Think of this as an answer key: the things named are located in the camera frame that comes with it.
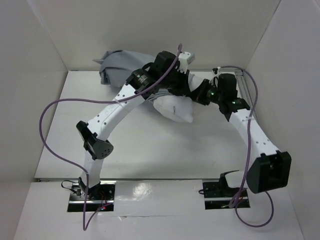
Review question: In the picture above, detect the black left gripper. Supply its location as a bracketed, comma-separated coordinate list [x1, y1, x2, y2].
[160, 66, 191, 97]

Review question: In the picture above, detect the grey pillowcase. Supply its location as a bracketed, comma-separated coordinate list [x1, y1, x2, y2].
[93, 50, 155, 88]

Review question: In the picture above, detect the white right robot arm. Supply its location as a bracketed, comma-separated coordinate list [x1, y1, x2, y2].
[189, 72, 292, 196]

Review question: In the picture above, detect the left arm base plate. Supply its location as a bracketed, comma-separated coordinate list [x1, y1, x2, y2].
[61, 180, 116, 213]

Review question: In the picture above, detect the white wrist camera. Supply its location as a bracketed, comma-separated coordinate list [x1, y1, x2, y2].
[212, 66, 223, 78]
[178, 51, 195, 74]

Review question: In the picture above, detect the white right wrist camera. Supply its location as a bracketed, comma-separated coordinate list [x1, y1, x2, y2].
[212, 66, 223, 78]

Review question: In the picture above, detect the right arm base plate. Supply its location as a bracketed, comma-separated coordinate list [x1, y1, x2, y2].
[198, 170, 240, 210]

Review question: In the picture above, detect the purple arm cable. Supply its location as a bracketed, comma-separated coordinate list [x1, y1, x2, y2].
[219, 65, 274, 227]
[39, 43, 183, 231]

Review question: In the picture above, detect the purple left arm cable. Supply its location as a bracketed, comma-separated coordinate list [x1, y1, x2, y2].
[39, 43, 183, 231]

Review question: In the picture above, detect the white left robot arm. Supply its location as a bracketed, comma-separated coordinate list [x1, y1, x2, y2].
[76, 51, 194, 200]

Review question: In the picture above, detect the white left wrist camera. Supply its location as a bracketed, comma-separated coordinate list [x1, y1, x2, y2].
[178, 51, 195, 74]

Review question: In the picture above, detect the white pillow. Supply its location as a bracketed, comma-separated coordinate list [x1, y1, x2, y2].
[147, 89, 194, 123]

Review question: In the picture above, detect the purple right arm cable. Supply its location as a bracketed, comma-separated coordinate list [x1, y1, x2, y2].
[219, 65, 274, 227]

